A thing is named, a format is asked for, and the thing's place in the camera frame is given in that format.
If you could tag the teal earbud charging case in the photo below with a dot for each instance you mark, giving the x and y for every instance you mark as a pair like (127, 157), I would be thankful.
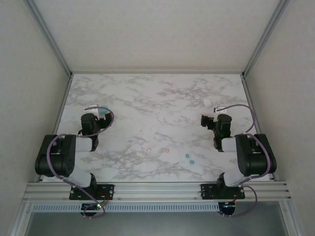
(103, 111)

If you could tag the white earbud charging case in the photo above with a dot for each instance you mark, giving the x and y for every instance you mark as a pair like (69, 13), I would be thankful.
(207, 102)

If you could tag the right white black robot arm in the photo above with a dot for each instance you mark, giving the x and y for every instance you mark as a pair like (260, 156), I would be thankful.
(256, 157)

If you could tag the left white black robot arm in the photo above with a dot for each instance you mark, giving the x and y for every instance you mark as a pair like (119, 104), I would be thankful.
(61, 157)

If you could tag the right controller board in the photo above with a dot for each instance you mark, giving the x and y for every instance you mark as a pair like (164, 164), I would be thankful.
(227, 205)

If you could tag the controller board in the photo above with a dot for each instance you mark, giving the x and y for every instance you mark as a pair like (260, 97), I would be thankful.
(227, 205)
(91, 207)

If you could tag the left controller board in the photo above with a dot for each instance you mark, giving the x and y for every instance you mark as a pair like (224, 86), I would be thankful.
(91, 207)

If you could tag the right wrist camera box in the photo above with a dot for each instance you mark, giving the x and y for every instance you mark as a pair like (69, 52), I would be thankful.
(220, 110)

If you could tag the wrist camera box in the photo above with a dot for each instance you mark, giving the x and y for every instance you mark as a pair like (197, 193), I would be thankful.
(92, 108)
(220, 110)

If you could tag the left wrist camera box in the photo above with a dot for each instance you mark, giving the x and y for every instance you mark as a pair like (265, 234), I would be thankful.
(92, 108)

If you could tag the long aluminium table edge rail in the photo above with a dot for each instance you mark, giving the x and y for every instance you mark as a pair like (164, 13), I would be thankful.
(157, 72)

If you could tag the aluminium mounting rail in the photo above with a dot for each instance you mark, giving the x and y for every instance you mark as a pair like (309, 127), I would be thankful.
(157, 190)

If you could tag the aluminium frame post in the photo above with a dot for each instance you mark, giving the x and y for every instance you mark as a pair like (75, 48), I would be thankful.
(265, 37)
(50, 37)

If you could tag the aluminium lower frame bar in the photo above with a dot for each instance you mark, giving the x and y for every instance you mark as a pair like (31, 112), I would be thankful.
(18, 227)
(289, 221)

